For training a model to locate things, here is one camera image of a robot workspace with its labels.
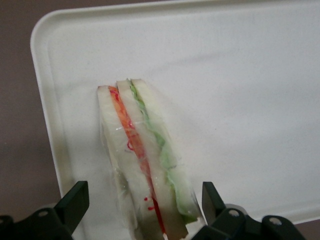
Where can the cream plastic tray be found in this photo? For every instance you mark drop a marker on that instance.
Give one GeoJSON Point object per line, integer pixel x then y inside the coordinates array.
{"type": "Point", "coordinates": [225, 100]}

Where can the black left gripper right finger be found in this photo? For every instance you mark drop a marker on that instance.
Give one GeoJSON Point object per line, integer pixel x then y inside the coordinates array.
{"type": "Point", "coordinates": [225, 225]}

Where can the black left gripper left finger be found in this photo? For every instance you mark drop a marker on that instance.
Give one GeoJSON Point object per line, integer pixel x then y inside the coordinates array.
{"type": "Point", "coordinates": [62, 217]}

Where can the triangle sandwich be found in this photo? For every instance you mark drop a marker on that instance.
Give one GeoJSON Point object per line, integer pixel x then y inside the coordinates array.
{"type": "Point", "coordinates": [140, 155]}

